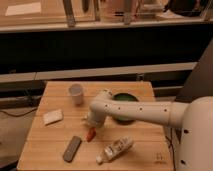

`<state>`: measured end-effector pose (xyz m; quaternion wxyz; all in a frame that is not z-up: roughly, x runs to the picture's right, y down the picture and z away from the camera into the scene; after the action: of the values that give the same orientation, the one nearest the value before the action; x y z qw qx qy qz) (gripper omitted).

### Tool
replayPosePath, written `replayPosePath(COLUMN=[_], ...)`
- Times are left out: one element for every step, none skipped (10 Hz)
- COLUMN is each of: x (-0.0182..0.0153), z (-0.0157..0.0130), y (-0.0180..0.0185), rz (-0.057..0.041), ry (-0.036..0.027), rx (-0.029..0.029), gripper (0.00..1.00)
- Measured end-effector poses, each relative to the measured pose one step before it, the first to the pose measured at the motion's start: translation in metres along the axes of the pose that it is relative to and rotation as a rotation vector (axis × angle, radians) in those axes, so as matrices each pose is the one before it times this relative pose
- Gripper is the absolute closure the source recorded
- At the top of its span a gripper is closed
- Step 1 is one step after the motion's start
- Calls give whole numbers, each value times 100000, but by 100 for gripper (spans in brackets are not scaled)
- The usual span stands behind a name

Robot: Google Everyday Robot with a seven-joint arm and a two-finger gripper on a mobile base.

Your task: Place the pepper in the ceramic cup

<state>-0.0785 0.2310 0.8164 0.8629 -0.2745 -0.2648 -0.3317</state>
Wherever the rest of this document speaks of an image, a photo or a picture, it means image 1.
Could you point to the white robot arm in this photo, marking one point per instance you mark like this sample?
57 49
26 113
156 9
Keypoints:
195 120

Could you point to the white sponge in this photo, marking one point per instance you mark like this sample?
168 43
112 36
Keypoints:
52 116

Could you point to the green bowl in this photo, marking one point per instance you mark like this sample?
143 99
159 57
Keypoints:
124 97

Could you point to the red pepper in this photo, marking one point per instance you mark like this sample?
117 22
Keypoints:
91 134

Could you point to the white plastic bottle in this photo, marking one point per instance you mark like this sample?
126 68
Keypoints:
116 148

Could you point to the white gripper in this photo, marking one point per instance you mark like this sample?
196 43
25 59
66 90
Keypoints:
95 120

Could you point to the grey rectangular bar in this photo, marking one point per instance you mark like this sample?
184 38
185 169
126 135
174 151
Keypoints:
72 148

